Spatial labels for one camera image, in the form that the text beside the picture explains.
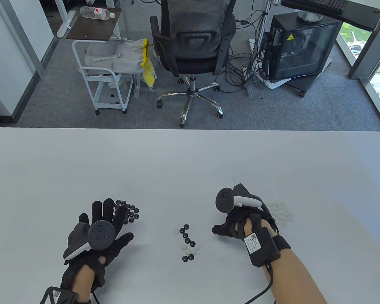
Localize black keyboard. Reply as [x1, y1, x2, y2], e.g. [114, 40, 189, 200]
[309, 0, 349, 15]

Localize black white hand controller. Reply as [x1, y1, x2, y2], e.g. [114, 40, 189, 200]
[215, 184, 263, 213]
[63, 221, 116, 261]

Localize small brown side table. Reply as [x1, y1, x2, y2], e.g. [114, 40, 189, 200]
[66, 6, 122, 41]

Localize group of white go stones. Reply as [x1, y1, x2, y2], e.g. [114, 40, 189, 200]
[267, 202, 294, 226]

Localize pile of mixed go stones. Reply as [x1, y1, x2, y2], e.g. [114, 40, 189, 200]
[174, 224, 201, 263]

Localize yellow plastic bag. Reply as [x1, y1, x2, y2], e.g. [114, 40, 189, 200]
[141, 39, 157, 92]

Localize white bowl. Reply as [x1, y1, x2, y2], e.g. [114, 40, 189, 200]
[298, 9, 323, 23]

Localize white desk leg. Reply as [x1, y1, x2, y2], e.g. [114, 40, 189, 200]
[55, 0, 77, 39]

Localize aluminium profile stand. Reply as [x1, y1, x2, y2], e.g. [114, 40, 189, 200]
[247, 0, 273, 97]

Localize white metal cart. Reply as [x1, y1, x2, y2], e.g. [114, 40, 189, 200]
[72, 40, 134, 115]

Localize black framed wrist camera module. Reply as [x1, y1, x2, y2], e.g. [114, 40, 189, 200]
[40, 287, 79, 304]

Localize black computer tower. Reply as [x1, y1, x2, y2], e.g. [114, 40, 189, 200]
[262, 13, 343, 81]

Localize black rolling platform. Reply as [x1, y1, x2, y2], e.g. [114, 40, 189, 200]
[285, 57, 333, 98]

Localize black mesh office chair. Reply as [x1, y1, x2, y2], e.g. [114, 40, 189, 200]
[150, 0, 237, 128]

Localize grey fabric bag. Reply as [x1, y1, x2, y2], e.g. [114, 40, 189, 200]
[84, 40, 146, 75]

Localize person's left hand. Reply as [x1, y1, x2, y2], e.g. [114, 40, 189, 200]
[61, 199, 134, 292]

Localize clear plastic water bottle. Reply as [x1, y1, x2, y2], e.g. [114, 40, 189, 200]
[80, 6, 116, 20]

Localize person's right hand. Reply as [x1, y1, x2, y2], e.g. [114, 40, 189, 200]
[212, 207, 279, 243]

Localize black boxed wrist camera module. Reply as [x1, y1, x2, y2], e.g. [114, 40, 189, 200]
[243, 226, 292, 268]

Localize group of black go stones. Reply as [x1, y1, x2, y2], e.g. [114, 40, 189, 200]
[114, 199, 140, 225]

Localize black desk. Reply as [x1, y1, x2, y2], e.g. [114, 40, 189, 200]
[280, 0, 380, 31]

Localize white papers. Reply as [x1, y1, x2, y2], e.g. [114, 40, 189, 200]
[256, 71, 292, 90]

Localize person's right forearm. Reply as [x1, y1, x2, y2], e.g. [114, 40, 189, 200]
[242, 218, 328, 304]

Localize tangle of black cables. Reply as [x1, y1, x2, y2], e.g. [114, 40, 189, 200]
[220, 0, 273, 94]

